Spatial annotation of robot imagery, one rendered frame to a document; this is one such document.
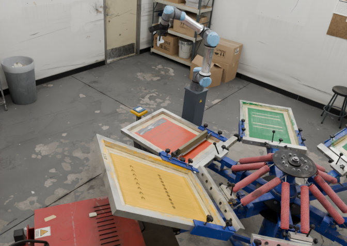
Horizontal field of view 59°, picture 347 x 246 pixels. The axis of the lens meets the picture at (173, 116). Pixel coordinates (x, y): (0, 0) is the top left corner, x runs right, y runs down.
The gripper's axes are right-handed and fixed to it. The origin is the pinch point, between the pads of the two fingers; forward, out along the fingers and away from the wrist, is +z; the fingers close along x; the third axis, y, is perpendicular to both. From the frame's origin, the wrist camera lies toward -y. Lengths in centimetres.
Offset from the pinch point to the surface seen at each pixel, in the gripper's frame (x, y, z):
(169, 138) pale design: -72, 11, 54
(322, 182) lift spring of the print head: -161, 72, -19
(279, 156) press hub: -135, 52, -15
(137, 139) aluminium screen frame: -69, -20, 55
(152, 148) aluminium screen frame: -83, -12, 48
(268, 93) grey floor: 96, 327, 185
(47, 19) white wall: 255, -65, 177
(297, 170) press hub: -151, 53, -21
